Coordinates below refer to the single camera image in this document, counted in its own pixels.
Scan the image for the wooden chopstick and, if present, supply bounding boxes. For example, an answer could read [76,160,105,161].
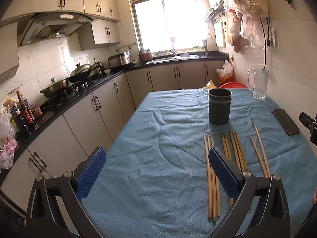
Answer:
[233,132,246,171]
[207,136,218,223]
[204,134,213,219]
[249,136,269,178]
[210,134,220,217]
[253,123,271,177]
[223,135,232,161]
[220,133,235,207]
[229,131,241,170]
[235,132,247,170]

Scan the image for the kitchen window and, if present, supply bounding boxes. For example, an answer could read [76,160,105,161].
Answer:
[129,0,209,53]

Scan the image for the person's right hand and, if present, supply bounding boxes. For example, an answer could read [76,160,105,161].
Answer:
[312,187,317,205]

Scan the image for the black smartphone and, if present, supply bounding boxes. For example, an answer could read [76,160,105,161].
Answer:
[272,108,300,136]

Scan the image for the clear glass mug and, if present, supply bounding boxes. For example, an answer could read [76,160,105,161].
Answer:
[247,68,269,101]

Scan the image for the sauce bottle red label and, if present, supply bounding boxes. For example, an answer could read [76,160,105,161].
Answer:
[16,90,34,127]

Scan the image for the blue table cloth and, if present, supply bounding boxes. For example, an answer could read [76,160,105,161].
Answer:
[82,89,316,237]

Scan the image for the red plastic basin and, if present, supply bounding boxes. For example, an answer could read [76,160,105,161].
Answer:
[219,82,248,89]

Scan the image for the dark utensil holder cup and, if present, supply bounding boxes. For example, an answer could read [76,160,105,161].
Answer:
[208,89,232,125]

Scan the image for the bag on floor corner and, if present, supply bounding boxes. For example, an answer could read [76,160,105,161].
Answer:
[216,60,234,84]

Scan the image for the steel pot on stove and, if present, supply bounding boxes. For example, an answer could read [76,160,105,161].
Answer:
[40,77,69,99]

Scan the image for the yellow plastic bag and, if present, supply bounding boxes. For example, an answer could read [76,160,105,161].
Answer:
[205,80,217,89]

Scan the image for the black wok with lid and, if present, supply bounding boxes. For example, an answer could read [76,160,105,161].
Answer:
[68,58,99,83]

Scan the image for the black kettle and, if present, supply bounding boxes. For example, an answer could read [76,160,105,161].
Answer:
[89,61,105,77]

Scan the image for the hanging plastic bags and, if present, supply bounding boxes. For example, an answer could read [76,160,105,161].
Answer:
[224,0,269,54]

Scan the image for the silver rice cooker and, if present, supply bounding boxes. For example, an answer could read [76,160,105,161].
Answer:
[108,51,131,68]

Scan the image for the brown clay pot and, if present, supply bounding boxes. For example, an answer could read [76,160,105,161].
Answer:
[139,49,153,63]

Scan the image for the steel range hood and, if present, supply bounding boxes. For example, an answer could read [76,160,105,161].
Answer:
[18,12,93,46]

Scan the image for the black power cable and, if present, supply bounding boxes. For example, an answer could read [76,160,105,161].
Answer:
[259,17,271,70]

